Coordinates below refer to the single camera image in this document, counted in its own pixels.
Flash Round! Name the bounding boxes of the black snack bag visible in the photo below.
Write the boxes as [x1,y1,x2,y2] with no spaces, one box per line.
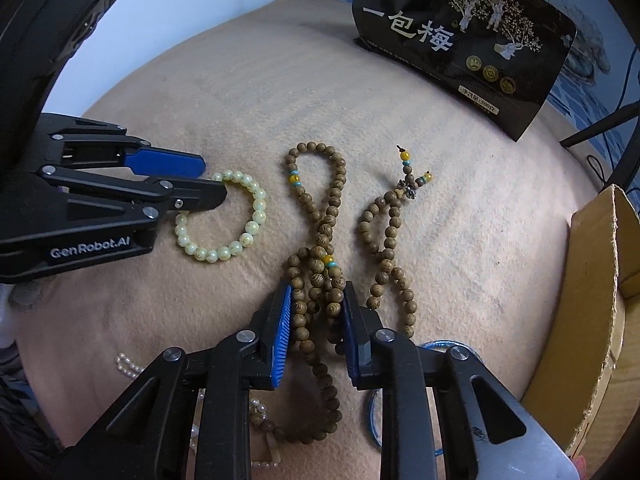
[351,0,579,142]

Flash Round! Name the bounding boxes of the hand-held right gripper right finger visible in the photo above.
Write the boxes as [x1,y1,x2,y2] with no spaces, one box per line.
[340,281,532,480]

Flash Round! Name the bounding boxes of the pale green bead bracelet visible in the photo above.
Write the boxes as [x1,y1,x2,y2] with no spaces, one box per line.
[173,170,269,264]

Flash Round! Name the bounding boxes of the black cable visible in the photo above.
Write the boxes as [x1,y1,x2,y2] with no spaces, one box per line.
[586,126,617,189]

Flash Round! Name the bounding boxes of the dark cloth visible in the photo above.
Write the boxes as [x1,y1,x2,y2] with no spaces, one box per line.
[0,347,68,480]

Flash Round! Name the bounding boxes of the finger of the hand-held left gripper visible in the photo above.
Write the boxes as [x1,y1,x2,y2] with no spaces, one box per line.
[42,164,229,222]
[47,114,207,179]

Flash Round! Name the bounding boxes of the blue patterned cloth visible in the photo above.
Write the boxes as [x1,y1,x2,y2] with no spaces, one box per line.
[549,0,615,128]

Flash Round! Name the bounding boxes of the blue bangle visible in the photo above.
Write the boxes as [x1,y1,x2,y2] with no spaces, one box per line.
[367,338,482,457]

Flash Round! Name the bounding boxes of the cardboard box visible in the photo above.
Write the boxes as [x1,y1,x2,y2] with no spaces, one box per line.
[520,183,640,462]

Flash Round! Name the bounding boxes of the brown wooden bead necklace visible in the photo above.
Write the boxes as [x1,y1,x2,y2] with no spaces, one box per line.
[249,141,436,447]

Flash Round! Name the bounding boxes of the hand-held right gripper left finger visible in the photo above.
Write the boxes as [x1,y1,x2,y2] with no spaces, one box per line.
[56,282,294,480]

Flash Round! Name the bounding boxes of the tan blanket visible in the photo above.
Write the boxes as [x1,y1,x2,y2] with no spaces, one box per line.
[10,0,627,480]

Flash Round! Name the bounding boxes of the white pearl strand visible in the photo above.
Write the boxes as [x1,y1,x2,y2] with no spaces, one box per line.
[115,352,274,469]

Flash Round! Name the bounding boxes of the black tripod stand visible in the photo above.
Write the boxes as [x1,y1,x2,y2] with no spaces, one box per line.
[559,104,640,197]

